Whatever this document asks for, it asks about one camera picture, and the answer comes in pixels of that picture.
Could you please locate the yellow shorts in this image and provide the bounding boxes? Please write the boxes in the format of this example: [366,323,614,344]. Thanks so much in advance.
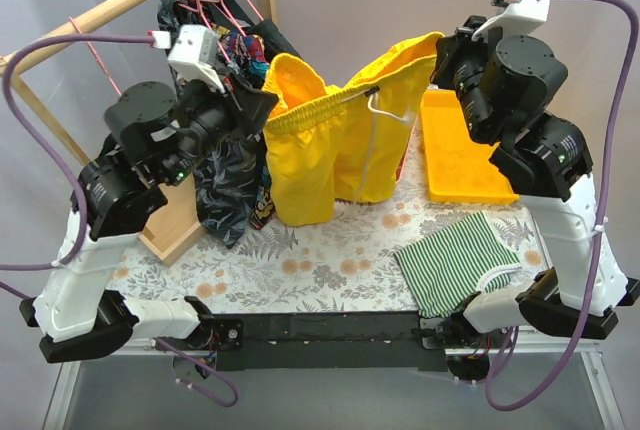
[263,32,443,227]

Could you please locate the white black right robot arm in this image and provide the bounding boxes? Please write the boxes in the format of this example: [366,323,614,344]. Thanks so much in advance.
[431,15,639,348]

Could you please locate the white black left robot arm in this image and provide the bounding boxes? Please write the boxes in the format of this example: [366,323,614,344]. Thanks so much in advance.
[20,75,278,363]

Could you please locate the colourful comic print shorts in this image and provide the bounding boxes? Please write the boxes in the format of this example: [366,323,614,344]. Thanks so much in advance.
[216,26,275,230]

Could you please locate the dark leaf print shorts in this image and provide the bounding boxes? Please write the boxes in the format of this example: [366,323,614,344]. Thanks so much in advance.
[156,0,262,249]

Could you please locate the black shorts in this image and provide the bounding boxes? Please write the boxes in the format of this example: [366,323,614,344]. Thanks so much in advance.
[204,0,300,62]

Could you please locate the yellow plastic tray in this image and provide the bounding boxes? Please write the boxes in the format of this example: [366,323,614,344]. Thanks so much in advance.
[420,89,519,204]

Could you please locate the wooden clothes rack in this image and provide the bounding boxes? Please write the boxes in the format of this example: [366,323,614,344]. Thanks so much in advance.
[11,0,277,265]

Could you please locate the floral table mat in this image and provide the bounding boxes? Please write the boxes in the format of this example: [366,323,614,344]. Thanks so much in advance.
[109,126,549,314]

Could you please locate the green white striped cloth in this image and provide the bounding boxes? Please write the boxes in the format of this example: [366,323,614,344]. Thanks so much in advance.
[394,212,521,318]

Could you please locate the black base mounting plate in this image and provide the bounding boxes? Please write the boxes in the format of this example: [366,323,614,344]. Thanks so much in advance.
[154,312,512,374]

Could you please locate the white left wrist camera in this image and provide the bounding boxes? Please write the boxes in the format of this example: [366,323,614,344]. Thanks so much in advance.
[148,24,226,94]

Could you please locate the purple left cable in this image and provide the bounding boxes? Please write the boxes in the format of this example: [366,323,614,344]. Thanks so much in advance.
[0,32,239,409]

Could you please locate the purple cable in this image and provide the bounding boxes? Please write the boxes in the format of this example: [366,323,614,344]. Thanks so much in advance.
[407,0,640,412]
[0,32,239,409]

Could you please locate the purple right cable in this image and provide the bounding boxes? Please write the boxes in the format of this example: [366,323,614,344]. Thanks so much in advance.
[407,0,640,412]

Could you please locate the aluminium frame rail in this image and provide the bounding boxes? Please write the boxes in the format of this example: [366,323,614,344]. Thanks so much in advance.
[42,312,626,430]

